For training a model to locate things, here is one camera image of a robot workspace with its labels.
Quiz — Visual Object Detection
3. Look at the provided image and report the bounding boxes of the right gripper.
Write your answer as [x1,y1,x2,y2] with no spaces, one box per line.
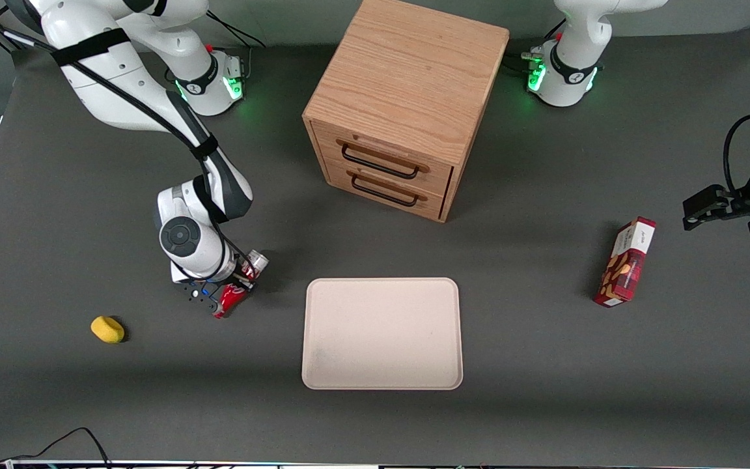
[170,259,256,291]

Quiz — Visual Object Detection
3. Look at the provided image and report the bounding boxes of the red coke bottle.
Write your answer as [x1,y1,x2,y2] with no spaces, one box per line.
[212,249,270,320]

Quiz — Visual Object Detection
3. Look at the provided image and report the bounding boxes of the beige plastic tray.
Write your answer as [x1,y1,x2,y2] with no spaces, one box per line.
[301,277,464,391]

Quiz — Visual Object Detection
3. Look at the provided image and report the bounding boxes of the red cookie box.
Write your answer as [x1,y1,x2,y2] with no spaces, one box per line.
[594,216,657,308]

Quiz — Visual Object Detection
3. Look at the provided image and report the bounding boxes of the yellow sponge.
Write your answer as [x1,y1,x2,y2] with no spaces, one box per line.
[90,316,125,344]

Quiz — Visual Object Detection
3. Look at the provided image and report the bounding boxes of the wooden drawer cabinet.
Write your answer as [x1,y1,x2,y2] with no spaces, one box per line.
[302,0,510,223]

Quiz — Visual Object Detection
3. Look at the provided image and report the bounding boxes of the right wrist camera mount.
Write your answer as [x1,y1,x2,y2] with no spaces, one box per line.
[178,279,221,306]

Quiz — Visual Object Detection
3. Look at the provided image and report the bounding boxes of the wooden drawer with short handle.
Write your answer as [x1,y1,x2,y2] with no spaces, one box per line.
[323,160,447,220]

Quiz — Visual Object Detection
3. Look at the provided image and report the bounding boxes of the short black drawer handle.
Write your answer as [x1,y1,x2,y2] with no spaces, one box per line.
[351,173,420,208]

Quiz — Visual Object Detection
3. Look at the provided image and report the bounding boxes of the long black drawer handle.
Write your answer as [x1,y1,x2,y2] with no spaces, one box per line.
[341,143,420,180]

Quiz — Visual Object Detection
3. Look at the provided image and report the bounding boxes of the wooden drawer with long handle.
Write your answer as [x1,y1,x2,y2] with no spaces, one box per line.
[313,121,454,197]

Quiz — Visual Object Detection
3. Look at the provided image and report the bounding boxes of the black left base cables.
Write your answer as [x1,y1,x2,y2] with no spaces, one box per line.
[504,18,568,74]

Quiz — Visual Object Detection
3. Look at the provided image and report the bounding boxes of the black base cables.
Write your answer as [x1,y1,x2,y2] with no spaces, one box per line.
[504,18,568,74]
[206,9,266,50]

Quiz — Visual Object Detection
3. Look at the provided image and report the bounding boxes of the black cable on table edge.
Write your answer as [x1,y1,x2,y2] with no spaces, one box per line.
[0,427,113,469]

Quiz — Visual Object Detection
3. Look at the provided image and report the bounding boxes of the black right base cables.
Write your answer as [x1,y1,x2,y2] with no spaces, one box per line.
[206,9,266,50]

